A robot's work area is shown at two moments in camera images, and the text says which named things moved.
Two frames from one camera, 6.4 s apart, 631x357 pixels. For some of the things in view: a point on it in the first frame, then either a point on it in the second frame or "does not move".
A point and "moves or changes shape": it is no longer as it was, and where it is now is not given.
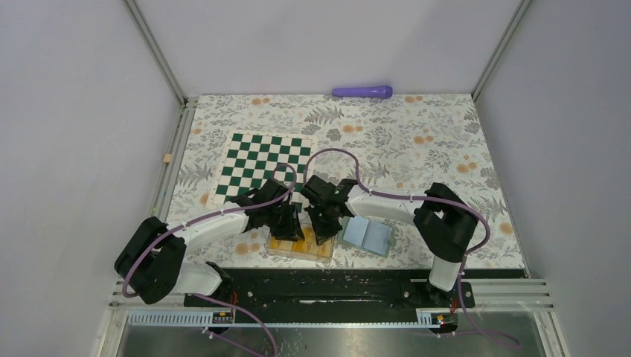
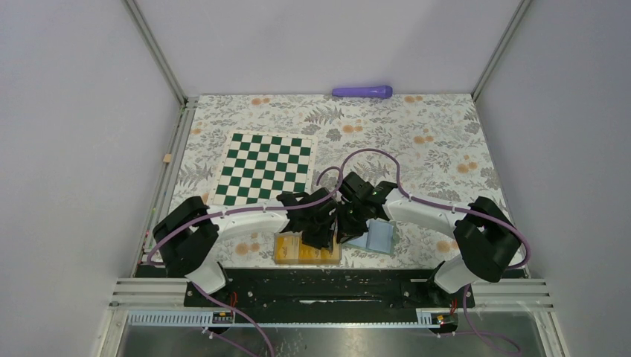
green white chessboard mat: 250,160 does not move
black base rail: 340,289 does not move
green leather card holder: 370,235 does not move
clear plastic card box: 307,247 moves or changes shape
